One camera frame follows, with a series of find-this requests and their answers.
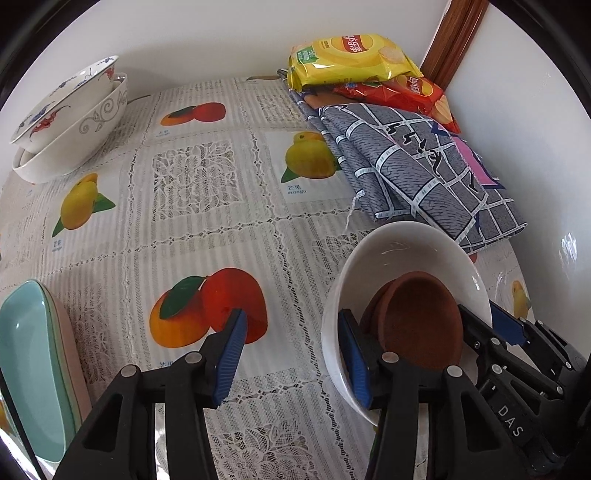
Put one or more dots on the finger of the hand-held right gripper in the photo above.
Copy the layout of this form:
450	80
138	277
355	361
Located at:
510	323
475	330

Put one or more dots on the pink square plate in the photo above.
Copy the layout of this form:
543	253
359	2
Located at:
76	360

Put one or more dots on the teal square plate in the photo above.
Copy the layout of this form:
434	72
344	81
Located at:
27	350

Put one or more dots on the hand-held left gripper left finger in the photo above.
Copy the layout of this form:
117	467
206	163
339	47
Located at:
231	355

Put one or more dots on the red chip bag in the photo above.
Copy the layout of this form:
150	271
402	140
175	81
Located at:
411	92

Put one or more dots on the plain white bowl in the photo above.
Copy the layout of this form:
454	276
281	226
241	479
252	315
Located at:
406	249

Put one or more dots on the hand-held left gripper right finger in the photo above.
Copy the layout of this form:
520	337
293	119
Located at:
353	360

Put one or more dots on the grey checked cloth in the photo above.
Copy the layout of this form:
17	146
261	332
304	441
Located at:
406	166

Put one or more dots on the yellow chip bag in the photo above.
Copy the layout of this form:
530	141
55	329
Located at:
351	60

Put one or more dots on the white bowl with grey scrolls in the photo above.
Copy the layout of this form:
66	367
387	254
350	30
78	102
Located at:
78	138

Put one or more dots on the small brown dish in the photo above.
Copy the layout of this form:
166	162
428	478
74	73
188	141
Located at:
374	309
420	318

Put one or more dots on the brown wooden door frame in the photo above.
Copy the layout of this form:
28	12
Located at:
455	37

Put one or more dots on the blue and red floral bowl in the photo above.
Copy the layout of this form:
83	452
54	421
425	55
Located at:
60	99

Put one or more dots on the green square plate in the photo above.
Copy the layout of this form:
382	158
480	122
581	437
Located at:
60	355

